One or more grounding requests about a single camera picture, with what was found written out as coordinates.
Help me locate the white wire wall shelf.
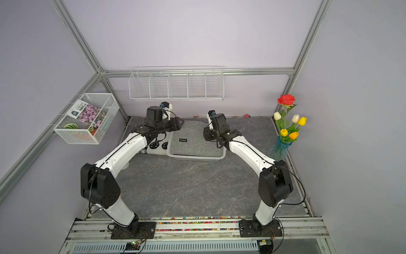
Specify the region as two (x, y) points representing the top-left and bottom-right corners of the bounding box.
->
(129, 66), (225, 101)

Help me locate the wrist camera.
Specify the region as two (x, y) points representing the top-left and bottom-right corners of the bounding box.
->
(160, 102), (174, 121)
(207, 110), (216, 130)

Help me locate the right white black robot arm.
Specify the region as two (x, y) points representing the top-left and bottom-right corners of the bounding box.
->
(204, 110), (294, 237)

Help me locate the white tulip right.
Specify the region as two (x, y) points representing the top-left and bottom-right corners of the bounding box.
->
(292, 114), (300, 124)

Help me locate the white tulip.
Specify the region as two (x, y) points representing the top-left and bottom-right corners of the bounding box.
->
(292, 114), (300, 124)
(273, 112), (282, 121)

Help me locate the yellow tulip upper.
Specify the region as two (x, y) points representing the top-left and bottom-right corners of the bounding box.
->
(298, 117), (307, 127)

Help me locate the white tulip left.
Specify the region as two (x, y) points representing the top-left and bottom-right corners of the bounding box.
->
(273, 112), (282, 121)

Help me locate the aluminium mounting rail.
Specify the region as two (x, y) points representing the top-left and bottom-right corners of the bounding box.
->
(60, 217), (336, 254)

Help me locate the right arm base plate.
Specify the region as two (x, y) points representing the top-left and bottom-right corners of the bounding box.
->
(239, 220), (283, 238)

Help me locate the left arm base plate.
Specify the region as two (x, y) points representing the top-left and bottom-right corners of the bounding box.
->
(108, 221), (156, 240)

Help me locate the white plastic perforated basket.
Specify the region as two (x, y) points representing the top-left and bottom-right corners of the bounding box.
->
(167, 138), (226, 161)

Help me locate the houndstooth and circle pattern scarf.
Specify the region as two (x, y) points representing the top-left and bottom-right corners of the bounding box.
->
(138, 141), (169, 156)

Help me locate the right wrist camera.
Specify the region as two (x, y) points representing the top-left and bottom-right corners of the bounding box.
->
(207, 110), (216, 130)

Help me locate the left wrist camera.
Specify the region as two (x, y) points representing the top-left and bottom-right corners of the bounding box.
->
(160, 102), (174, 121)

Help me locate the red artificial rose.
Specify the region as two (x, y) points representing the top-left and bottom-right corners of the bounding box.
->
(277, 94), (296, 106)

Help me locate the white mesh wall box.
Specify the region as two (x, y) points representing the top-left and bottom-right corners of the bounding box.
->
(53, 93), (119, 145)

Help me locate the yellow tulip lower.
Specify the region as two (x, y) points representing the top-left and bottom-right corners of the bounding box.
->
(280, 129), (289, 137)

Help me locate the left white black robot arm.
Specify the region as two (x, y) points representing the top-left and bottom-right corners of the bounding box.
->
(80, 102), (184, 239)

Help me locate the flower picture seed packet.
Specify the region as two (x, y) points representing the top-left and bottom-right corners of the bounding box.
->
(66, 99), (106, 128)

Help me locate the orange yellow tulip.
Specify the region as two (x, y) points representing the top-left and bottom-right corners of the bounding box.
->
(289, 132), (299, 141)

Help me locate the green striped ball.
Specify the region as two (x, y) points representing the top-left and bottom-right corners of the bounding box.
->
(63, 123), (78, 130)

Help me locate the grey scarf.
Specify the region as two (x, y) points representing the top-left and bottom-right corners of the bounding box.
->
(170, 121), (208, 141)

